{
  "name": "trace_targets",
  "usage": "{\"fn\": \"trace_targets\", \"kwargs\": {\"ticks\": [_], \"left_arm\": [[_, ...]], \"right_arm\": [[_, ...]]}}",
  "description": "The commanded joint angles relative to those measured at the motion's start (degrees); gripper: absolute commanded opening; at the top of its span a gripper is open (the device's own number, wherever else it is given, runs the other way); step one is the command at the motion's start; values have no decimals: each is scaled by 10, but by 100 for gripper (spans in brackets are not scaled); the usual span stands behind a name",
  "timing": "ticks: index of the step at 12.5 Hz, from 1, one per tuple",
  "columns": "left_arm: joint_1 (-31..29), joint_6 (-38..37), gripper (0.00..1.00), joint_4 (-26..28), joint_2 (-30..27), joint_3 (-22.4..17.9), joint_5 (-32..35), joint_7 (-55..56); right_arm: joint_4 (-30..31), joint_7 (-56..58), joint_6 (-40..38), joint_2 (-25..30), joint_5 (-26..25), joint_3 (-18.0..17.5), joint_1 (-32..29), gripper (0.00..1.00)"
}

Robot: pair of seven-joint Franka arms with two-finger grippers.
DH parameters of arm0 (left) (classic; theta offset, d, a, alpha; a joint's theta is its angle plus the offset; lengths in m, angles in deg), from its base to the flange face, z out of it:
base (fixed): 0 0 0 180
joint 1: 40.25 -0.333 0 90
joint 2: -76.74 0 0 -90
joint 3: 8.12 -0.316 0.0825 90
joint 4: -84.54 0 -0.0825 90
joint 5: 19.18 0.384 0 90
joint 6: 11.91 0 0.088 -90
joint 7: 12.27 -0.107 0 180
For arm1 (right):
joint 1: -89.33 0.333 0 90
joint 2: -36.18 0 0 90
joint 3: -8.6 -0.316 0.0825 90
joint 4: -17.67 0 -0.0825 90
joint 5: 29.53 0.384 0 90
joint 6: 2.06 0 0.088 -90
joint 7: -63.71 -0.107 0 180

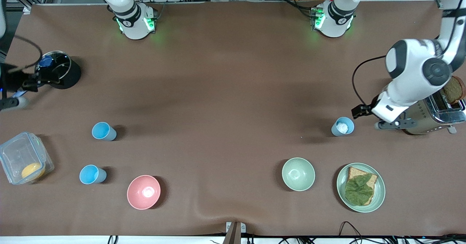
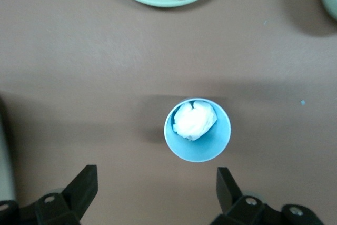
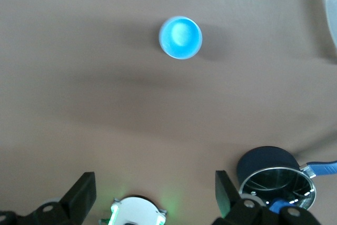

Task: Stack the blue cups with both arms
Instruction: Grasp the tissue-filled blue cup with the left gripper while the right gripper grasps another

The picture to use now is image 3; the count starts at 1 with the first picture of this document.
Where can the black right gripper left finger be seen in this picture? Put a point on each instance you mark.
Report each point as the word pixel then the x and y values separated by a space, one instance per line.
pixel 79 198

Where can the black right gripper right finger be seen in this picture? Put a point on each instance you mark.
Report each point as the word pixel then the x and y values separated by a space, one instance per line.
pixel 231 206

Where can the light blue plastic cup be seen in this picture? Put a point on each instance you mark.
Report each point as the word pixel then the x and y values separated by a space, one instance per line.
pixel 180 38

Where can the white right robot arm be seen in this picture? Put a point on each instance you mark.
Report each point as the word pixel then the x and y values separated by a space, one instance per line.
pixel 139 206

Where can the clear plastic container blue rim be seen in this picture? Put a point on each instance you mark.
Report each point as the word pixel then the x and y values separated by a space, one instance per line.
pixel 332 11

